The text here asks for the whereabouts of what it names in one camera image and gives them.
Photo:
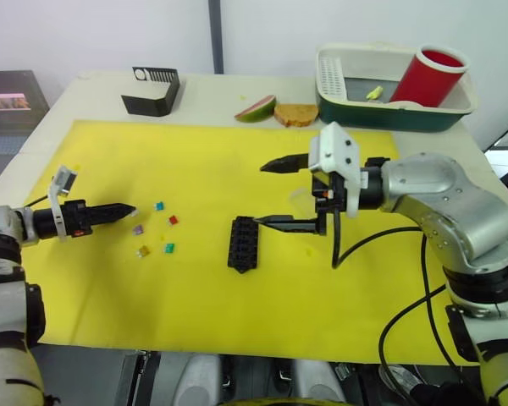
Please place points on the red cylindrical cup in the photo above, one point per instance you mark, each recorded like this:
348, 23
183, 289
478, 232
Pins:
423, 78

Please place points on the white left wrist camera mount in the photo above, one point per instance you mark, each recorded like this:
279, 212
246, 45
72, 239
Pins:
59, 199

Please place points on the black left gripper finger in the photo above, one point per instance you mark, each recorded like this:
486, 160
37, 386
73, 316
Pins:
110, 209
108, 218

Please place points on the dark vertical wall post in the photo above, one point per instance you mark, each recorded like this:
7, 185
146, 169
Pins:
218, 38

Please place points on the black angled plastic holder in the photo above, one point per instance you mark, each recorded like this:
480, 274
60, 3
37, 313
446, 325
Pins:
152, 103

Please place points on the grey rounded shape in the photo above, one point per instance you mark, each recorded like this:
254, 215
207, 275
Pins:
203, 378
319, 380

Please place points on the small red fuse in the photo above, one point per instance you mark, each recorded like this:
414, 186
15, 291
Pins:
174, 220

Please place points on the black fuse box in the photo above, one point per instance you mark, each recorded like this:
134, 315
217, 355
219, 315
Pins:
243, 247

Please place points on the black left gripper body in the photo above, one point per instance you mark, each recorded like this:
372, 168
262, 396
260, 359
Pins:
78, 217

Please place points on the brown bread slice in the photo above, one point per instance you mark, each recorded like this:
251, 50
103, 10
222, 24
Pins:
295, 114

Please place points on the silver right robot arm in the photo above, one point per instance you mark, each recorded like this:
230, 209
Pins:
448, 203

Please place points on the small green fuse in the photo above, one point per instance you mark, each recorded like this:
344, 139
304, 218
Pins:
169, 248

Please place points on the dark cabinet with pictures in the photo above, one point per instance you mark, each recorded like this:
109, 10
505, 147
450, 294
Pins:
8, 127

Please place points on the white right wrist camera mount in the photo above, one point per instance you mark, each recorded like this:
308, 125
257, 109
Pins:
336, 148

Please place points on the small yellow-green item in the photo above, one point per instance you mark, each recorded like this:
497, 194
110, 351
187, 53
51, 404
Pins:
374, 93

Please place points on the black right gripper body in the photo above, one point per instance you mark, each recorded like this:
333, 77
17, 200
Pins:
328, 192

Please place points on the small purple fuse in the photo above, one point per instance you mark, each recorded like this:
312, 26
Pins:
138, 230

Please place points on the small blue fuse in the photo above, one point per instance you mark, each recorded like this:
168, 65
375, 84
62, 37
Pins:
159, 206

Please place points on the red green fruit slice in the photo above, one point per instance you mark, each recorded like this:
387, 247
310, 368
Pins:
258, 111

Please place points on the black metal frame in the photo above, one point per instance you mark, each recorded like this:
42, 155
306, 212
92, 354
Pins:
133, 378

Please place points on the clear fuse box cover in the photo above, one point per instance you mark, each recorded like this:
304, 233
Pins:
302, 202

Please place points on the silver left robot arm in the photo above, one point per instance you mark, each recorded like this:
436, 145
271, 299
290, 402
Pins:
0, 224

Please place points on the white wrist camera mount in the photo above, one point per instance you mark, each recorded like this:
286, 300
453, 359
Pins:
59, 199
336, 148

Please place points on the small white fuse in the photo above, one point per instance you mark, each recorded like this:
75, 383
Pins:
134, 211

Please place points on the yellow table mat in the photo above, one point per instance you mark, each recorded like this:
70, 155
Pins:
237, 177

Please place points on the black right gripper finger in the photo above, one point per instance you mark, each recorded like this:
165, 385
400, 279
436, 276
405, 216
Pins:
288, 164
296, 226

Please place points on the green white plastic basin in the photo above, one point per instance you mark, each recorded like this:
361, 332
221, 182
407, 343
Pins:
364, 118

